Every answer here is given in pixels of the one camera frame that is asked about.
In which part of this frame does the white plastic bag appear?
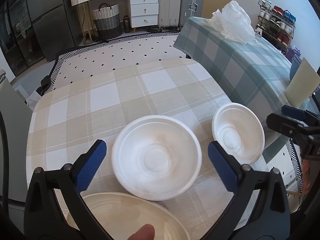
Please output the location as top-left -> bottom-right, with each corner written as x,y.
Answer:
207,1 -> 255,44

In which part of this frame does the green plaid tablecloth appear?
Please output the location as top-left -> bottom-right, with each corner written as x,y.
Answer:
174,17 -> 291,162

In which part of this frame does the cream plate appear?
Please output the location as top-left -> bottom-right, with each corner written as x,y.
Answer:
83,192 -> 190,239

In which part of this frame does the grey aluminium suitcase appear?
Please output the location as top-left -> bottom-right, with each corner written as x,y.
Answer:
179,0 -> 204,27

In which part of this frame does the cream paper sheet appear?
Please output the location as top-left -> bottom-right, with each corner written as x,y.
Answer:
285,58 -> 319,108

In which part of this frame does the beige plaid tablecloth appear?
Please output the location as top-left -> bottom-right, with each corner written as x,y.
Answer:
26,59 -> 232,239

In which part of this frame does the person left hand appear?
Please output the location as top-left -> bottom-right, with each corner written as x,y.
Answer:
128,224 -> 155,240

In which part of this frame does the grey cabinet box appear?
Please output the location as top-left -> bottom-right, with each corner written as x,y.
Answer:
1,79 -> 33,202

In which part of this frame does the shoe rack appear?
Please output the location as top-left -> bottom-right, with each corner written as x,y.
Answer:
255,0 -> 296,55

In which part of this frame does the grey refrigerator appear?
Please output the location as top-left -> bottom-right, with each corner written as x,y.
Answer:
27,0 -> 82,61

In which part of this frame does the large white foam bowl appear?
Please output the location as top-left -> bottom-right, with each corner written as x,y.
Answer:
111,115 -> 202,201

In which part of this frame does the person right hand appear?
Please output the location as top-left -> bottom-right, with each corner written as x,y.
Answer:
302,159 -> 311,195

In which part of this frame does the dark water bottle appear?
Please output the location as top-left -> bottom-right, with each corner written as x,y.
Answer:
123,15 -> 131,33

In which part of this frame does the woven laundry basket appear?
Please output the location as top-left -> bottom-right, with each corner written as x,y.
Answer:
91,3 -> 122,41

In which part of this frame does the dotted white rug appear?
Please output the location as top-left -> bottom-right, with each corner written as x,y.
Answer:
37,33 -> 185,95

